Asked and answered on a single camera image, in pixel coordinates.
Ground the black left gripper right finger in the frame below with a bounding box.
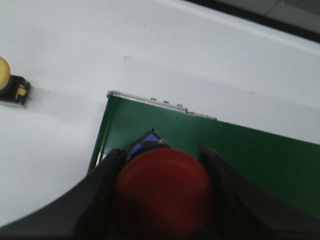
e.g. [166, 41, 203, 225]
[197, 145, 320, 240]

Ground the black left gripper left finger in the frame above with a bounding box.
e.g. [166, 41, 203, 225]
[0, 148, 127, 240]

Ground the green conveyor belt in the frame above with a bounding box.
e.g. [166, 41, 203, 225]
[88, 96, 320, 217]

